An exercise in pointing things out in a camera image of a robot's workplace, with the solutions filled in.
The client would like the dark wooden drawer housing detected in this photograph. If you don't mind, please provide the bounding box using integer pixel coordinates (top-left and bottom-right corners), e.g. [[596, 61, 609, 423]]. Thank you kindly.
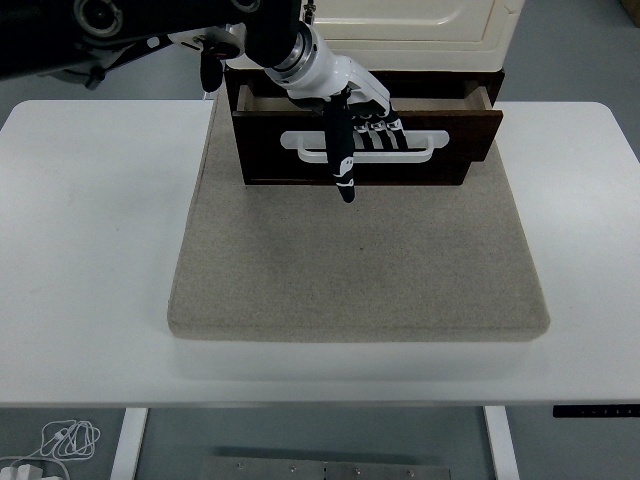
[[223, 63, 506, 187]]

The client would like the white cable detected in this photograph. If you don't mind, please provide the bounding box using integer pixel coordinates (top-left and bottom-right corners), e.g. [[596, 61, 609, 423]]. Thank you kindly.
[[0, 418, 102, 480]]

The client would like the beige fabric mat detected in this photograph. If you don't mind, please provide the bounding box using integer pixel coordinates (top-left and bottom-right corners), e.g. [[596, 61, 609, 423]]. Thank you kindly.
[[166, 84, 551, 344]]

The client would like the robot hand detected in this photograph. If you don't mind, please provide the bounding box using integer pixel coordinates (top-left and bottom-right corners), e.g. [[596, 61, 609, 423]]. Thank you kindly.
[[269, 37, 409, 205]]

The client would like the black table control panel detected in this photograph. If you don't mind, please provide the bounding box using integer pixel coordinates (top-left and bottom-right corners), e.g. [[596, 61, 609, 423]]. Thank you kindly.
[[552, 404, 640, 419]]

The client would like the dark drawer with white handle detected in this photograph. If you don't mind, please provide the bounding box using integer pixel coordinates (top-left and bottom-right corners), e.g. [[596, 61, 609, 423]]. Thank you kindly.
[[232, 82, 504, 181]]

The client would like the white table leg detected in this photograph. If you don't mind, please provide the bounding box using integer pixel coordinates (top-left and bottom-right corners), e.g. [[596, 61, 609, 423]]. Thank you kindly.
[[482, 405, 521, 480], [108, 407, 150, 480]]

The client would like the white power adapter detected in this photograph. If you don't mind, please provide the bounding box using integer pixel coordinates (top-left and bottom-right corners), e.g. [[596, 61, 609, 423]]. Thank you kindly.
[[2, 462, 44, 480]]

